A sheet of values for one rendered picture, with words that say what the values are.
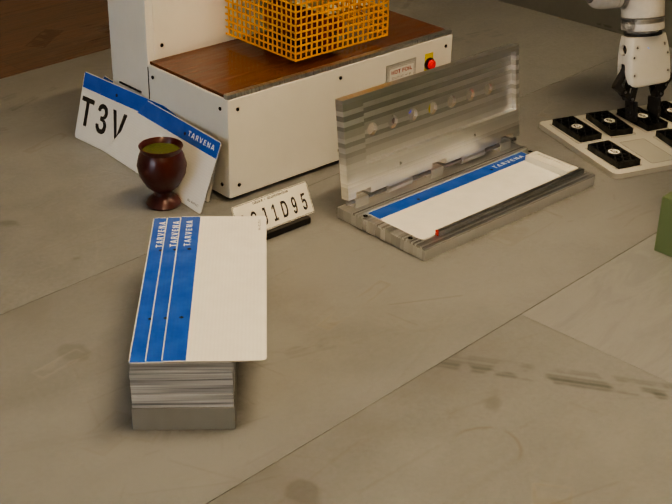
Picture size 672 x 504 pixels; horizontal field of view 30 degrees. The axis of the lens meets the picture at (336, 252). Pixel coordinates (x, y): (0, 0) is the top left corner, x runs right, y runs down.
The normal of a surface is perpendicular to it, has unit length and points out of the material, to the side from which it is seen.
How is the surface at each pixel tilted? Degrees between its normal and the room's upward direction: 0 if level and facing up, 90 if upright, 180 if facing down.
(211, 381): 90
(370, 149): 83
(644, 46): 74
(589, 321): 0
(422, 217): 0
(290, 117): 90
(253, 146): 90
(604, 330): 0
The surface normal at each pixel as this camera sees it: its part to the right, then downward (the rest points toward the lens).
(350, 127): 0.67, 0.25
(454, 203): 0.02, -0.88
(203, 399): 0.05, 0.47
